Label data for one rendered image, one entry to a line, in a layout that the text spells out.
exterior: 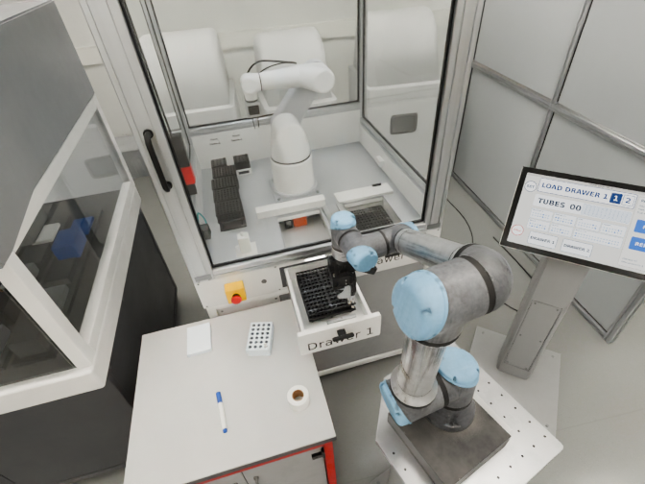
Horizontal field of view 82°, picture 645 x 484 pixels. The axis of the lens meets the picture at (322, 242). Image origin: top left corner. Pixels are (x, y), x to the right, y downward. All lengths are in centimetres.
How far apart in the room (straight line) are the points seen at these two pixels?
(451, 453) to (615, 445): 132
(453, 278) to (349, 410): 155
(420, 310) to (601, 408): 191
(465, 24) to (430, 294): 87
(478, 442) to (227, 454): 72
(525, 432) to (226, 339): 104
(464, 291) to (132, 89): 92
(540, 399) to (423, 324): 171
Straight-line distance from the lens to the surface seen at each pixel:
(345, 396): 218
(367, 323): 130
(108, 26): 111
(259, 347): 142
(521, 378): 236
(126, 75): 112
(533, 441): 137
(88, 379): 148
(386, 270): 168
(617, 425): 248
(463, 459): 121
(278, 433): 129
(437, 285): 66
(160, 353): 157
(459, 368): 107
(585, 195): 164
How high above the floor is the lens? 194
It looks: 40 degrees down
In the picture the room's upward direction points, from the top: 4 degrees counter-clockwise
